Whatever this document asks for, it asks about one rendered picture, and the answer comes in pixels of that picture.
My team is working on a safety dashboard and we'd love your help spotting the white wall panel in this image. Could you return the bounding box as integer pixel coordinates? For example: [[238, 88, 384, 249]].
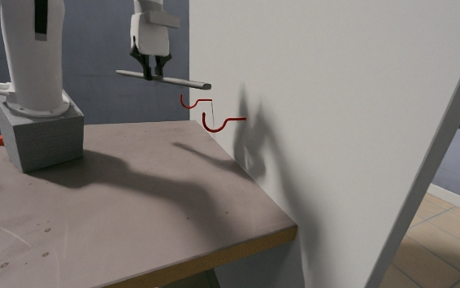
[[189, 0, 460, 288]]

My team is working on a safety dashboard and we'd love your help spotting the grey long bar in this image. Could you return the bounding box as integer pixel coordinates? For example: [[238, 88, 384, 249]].
[[116, 70, 212, 90]]

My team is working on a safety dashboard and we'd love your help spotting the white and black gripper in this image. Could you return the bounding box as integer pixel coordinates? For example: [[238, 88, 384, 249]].
[[129, 12, 172, 81]]

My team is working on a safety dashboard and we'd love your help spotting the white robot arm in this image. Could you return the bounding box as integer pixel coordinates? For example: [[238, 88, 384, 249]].
[[0, 0, 180, 117]]

